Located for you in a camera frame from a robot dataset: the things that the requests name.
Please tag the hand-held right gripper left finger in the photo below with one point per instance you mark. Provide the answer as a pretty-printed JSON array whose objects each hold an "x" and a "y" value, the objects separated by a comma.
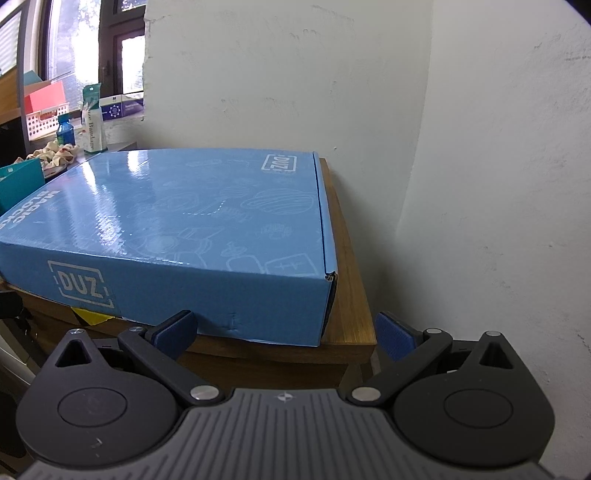
[{"x": 178, "y": 333}]

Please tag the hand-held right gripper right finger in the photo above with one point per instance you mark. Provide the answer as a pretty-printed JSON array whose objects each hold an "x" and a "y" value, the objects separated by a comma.
[{"x": 392, "y": 339}]

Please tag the blue cardboard box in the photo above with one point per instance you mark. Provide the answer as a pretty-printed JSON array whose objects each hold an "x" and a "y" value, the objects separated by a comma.
[{"x": 175, "y": 221}]

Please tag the wooden desktop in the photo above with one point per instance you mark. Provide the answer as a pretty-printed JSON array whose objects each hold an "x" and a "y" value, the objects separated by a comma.
[{"x": 346, "y": 277}]

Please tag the yellow tape piece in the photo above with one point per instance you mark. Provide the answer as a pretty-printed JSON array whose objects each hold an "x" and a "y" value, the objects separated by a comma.
[{"x": 92, "y": 317}]

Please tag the grey desk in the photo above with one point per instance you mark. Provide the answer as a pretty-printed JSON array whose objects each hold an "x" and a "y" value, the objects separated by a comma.
[{"x": 122, "y": 136}]

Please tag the open teal box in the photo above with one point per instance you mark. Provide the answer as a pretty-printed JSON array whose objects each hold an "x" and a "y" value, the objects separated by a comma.
[{"x": 21, "y": 184}]

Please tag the crumpled beige cloth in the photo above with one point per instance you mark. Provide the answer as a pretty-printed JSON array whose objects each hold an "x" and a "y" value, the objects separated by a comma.
[{"x": 55, "y": 154}]

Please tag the white bandage packet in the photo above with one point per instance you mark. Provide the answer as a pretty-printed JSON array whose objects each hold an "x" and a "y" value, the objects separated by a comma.
[{"x": 92, "y": 124}]

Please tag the blue bottle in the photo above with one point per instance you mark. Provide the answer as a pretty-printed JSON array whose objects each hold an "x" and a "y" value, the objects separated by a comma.
[{"x": 64, "y": 134}]

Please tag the white and blue carton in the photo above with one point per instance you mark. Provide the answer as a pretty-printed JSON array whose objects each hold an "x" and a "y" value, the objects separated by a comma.
[{"x": 122, "y": 108}]

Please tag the white plastic basket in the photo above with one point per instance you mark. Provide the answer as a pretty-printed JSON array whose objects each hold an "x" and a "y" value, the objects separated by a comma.
[{"x": 44, "y": 124}]

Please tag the red box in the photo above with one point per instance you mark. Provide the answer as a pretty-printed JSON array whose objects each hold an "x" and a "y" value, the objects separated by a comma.
[{"x": 44, "y": 99}]

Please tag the dark framed window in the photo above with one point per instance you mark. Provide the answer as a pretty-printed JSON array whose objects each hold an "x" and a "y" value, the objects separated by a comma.
[{"x": 106, "y": 46}]

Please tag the office partition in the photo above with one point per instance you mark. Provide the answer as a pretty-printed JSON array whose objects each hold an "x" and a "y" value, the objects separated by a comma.
[{"x": 21, "y": 55}]

